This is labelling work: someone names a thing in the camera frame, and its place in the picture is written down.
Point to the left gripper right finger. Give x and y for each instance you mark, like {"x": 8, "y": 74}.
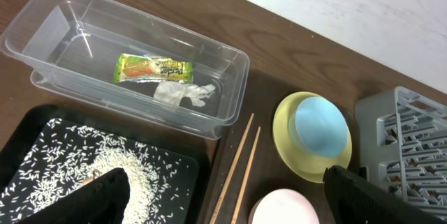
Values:
{"x": 353, "y": 199}

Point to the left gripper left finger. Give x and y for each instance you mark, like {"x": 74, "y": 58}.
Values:
{"x": 102, "y": 200}

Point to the yellow plate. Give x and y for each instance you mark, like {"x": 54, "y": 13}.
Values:
{"x": 308, "y": 166}

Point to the white small bowl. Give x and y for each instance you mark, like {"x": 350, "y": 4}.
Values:
{"x": 283, "y": 206}

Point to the light blue bowl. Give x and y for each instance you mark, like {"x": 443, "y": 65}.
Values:
{"x": 316, "y": 126}

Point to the wooden chopstick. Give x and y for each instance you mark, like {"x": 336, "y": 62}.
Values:
{"x": 245, "y": 178}
{"x": 229, "y": 176}

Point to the white napkin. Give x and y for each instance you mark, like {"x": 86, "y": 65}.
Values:
{"x": 174, "y": 92}

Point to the green snack wrapper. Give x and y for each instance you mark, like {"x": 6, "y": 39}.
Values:
{"x": 151, "y": 68}

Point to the spilled rice food waste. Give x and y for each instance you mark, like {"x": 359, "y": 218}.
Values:
{"x": 66, "y": 155}

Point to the black waste tray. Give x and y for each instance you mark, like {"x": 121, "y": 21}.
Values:
{"x": 13, "y": 149}

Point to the grey dishwasher rack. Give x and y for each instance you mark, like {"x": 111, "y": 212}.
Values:
{"x": 403, "y": 147}

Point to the clear plastic bin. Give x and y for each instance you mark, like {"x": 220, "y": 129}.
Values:
{"x": 74, "y": 46}

